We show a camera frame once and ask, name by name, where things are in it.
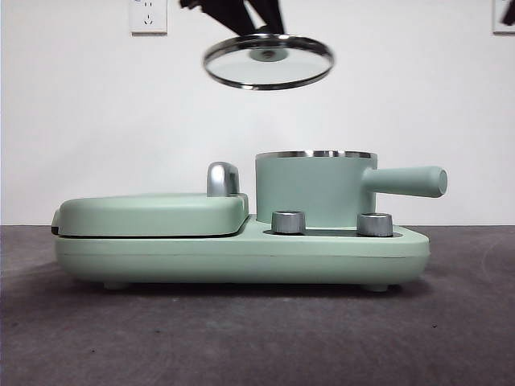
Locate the glass lid with green knob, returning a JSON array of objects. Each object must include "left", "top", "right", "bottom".
[{"left": 202, "top": 32, "right": 336, "bottom": 91}]

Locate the mint green griddle lid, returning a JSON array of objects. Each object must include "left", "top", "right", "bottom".
[{"left": 51, "top": 161, "right": 251, "bottom": 240}]

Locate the silver control knob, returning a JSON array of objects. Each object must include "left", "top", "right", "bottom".
[
  {"left": 271, "top": 209, "right": 307, "bottom": 235},
  {"left": 356, "top": 211, "right": 394, "bottom": 238}
]

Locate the mint green breakfast machine base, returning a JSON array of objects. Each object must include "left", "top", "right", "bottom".
[{"left": 54, "top": 214, "right": 431, "bottom": 291}]

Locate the white wall socket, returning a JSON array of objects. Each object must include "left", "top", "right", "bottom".
[
  {"left": 492, "top": 0, "right": 515, "bottom": 35},
  {"left": 129, "top": 0, "right": 168, "bottom": 35}
]

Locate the mint green pot with handle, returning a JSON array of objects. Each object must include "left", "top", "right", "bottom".
[{"left": 255, "top": 149, "right": 449, "bottom": 226}]

